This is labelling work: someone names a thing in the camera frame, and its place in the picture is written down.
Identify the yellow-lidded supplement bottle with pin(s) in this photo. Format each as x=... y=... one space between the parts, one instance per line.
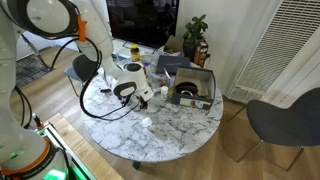
x=135 y=55

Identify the dark grey floor rug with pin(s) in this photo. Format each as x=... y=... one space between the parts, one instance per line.
x=31 y=70

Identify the white pill bottle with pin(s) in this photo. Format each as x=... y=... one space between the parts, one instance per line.
x=164 y=93

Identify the green potted plant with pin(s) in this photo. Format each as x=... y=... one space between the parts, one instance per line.
x=195 y=30

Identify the grey storage box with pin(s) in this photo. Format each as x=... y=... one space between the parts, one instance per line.
x=206 y=80

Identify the blue-capped small bottle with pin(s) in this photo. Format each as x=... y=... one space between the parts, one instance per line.
x=146 y=65

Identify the black table pedestal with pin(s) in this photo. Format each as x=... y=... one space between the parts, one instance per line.
x=136 y=165

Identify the dark grey chair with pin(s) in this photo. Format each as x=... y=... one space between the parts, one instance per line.
x=81 y=68
x=283 y=123

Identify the black TV screen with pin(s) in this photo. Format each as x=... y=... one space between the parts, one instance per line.
x=150 y=20

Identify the small clear plastic lid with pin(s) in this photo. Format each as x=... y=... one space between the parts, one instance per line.
x=147 y=122

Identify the dark blue book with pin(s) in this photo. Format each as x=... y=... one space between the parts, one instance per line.
x=171 y=63

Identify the small black rectangular item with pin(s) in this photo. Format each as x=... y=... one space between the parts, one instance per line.
x=105 y=90

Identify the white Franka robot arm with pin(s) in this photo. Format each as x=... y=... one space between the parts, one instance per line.
x=133 y=78

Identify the aluminium mounting rail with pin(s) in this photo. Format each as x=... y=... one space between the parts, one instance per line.
x=56 y=136

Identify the white TV stand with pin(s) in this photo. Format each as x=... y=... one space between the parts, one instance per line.
x=121 y=46

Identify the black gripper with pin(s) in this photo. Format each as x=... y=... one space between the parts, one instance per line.
x=140 y=101

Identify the black red-tipped plug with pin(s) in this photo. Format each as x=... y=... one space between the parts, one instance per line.
x=36 y=119

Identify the wooden platform board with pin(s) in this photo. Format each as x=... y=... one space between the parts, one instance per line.
x=86 y=153

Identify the brown cardboard box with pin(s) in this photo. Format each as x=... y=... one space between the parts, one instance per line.
x=173 y=45

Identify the white wall heater vent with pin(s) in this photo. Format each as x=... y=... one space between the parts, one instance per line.
x=276 y=50

